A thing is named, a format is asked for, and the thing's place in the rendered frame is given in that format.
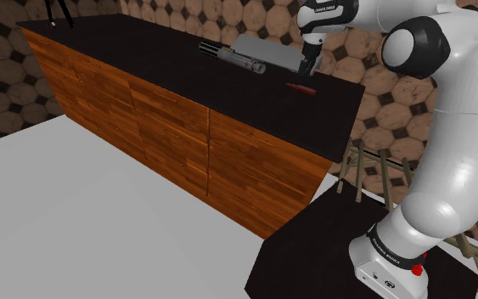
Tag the black tripod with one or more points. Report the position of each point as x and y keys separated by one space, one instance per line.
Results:
x=65 y=12

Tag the wooden trestle frame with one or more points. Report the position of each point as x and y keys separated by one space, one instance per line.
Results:
x=383 y=174

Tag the grey flat box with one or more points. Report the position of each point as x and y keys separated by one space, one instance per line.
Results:
x=267 y=49

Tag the wooden chest of drawers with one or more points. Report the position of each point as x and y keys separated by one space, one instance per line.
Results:
x=172 y=132

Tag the red pen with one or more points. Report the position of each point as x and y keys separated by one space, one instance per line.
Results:
x=300 y=88

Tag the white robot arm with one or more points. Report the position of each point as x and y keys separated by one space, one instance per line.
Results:
x=462 y=165

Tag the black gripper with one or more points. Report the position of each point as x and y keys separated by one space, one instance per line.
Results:
x=311 y=56

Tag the dark robot stand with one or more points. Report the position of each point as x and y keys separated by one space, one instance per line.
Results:
x=317 y=240

